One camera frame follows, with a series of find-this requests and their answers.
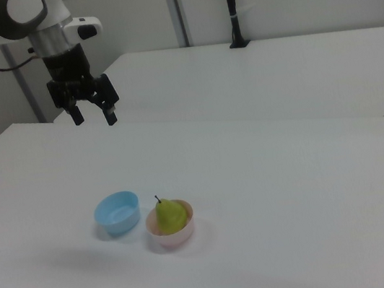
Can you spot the pink plastic bowl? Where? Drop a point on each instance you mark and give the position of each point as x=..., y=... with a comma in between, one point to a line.
x=174, y=238

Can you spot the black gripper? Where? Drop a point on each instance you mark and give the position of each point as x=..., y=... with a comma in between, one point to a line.
x=64, y=65

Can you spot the green pear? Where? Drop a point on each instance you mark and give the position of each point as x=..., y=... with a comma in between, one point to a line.
x=169, y=218

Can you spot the white side table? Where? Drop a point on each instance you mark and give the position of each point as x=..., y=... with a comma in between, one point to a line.
x=258, y=78

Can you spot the blue plastic bowl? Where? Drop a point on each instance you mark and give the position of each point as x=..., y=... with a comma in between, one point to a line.
x=118, y=221

